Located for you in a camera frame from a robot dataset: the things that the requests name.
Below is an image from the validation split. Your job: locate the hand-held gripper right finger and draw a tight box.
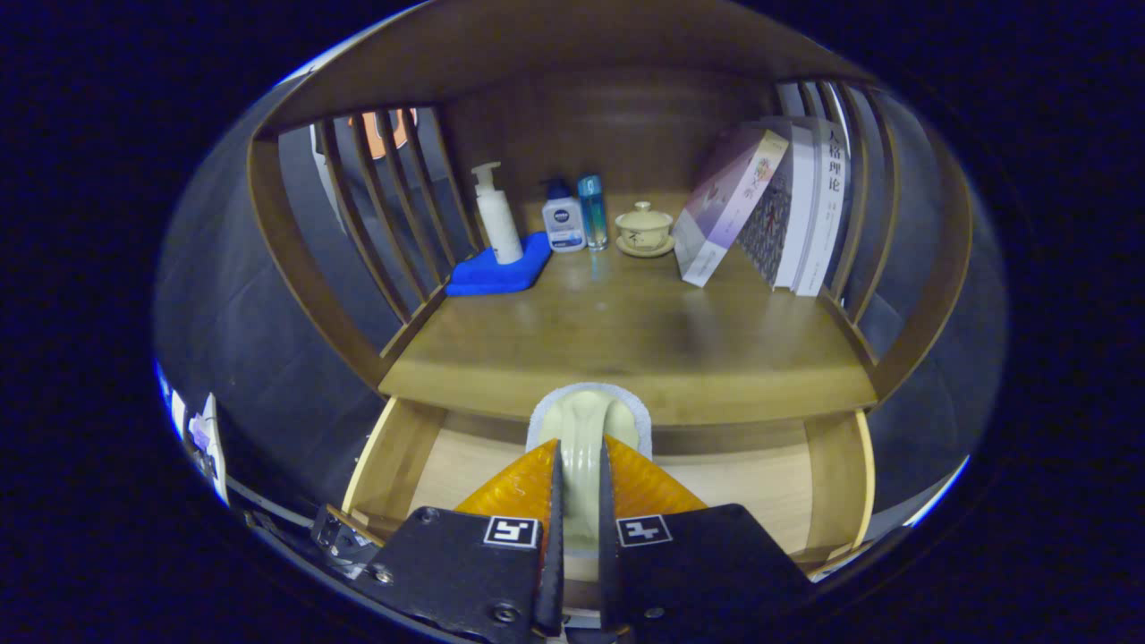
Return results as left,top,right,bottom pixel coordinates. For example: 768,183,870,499
598,436,815,640

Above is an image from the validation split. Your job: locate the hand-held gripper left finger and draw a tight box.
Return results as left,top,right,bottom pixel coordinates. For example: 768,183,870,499
362,438,566,644

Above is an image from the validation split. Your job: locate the wooden drawer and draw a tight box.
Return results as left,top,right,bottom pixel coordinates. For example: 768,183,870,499
310,396,878,618

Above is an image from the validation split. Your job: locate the pale green holder white base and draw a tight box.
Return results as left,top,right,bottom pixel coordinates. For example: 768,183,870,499
526,382,654,554

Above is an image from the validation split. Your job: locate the wooden countertop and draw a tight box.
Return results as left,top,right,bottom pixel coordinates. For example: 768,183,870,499
377,192,879,426

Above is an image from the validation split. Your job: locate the wooden cabinet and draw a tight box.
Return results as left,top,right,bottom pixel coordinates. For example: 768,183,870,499
246,0,974,430

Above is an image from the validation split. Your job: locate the blue folded cloth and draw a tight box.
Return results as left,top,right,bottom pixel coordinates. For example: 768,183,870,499
445,233,554,297

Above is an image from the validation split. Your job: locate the beige lidded teacup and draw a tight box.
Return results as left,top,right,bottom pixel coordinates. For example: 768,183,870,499
615,201,676,259

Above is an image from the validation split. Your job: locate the white bottle blue cap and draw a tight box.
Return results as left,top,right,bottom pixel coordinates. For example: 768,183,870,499
542,179,588,253

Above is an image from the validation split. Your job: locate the white pump bottle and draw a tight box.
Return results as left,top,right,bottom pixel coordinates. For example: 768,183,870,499
471,162,524,266

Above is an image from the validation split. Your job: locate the teal slim bottle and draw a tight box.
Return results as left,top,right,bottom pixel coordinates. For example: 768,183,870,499
577,174,609,251

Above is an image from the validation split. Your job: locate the dark patterned book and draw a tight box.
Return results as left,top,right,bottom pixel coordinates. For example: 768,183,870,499
738,170,793,289

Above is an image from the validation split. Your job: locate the purple book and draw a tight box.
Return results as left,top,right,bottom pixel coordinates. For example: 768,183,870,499
673,125,790,287

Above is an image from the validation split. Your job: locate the plain white book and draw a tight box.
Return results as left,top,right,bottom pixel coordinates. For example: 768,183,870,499
774,125,817,292

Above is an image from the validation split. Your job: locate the white book black lettering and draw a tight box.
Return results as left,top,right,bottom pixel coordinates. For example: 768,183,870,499
794,121,849,298

